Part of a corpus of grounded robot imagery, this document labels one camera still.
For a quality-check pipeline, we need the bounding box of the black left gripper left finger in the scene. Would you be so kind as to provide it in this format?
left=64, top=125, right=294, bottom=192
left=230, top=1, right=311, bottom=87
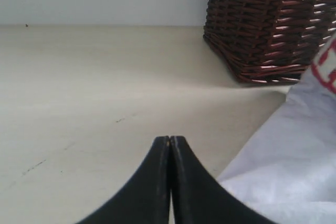
left=79, top=136, right=171, bottom=224

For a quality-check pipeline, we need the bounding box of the white t-shirt red lettering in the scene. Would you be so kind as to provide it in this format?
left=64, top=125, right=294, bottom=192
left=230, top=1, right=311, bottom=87
left=217, top=37, right=335, bottom=223

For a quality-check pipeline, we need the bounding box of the dark brown wicker basket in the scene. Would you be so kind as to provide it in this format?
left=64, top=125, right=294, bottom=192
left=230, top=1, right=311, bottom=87
left=203, top=0, right=335, bottom=85

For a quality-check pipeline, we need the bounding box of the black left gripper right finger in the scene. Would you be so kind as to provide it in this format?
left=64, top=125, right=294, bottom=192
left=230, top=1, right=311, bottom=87
left=170, top=136, right=273, bottom=224

